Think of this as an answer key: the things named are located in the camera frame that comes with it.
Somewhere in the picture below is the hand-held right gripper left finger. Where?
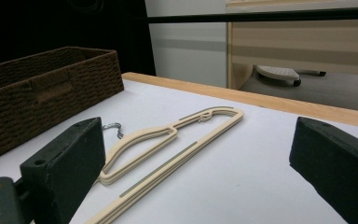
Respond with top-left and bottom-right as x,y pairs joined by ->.
20,117 -> 106,224

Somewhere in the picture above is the dark curtain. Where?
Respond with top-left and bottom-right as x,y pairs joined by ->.
0,0 -> 157,77

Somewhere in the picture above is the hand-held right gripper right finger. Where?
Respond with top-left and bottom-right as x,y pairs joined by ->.
289,116 -> 358,224

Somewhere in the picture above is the brown woven basket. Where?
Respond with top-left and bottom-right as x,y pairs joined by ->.
0,46 -> 125,166

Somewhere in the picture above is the light wooden cabinet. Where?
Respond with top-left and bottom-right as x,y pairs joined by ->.
226,18 -> 358,91

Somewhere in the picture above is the white wheeled base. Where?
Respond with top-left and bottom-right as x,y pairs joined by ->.
255,64 -> 327,88

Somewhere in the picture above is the black horizontal bar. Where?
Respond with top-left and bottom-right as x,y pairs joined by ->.
146,7 -> 358,24

